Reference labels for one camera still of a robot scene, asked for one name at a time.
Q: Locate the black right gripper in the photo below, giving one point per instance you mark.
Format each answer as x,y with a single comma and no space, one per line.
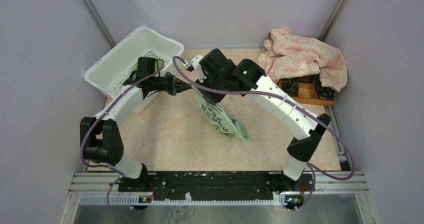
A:
214,98

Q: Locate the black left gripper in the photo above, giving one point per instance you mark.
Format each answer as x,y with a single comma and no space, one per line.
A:
175,85

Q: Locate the black bag clip strip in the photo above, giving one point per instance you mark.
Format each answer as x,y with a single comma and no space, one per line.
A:
207,96

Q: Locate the white plastic litter box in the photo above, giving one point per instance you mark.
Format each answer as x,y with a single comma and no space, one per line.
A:
109,73

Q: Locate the green cat litter bag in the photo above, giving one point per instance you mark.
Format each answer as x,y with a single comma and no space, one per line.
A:
222,121

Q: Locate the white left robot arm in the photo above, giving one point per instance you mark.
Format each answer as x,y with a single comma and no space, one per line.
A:
101,143

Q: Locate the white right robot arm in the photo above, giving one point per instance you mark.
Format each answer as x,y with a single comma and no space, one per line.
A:
307,127

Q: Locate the green litter in box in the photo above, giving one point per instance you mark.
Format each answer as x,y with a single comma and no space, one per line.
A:
154,64

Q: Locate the pink patterned cloth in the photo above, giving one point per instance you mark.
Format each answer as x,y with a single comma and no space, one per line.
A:
288,56

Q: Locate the dark patterned item left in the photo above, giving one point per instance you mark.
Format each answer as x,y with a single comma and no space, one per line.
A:
290,87

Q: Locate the dark patterned item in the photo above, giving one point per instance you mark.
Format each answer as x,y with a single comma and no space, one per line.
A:
324,93
290,87

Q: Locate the wooden tray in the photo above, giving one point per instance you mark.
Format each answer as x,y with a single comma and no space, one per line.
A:
307,93

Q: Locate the dark patterned item right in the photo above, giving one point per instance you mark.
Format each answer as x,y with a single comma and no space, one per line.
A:
324,93

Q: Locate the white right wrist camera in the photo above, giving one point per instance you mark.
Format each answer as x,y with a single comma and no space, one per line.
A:
194,65

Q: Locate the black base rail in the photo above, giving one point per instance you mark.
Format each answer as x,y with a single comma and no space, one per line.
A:
218,187

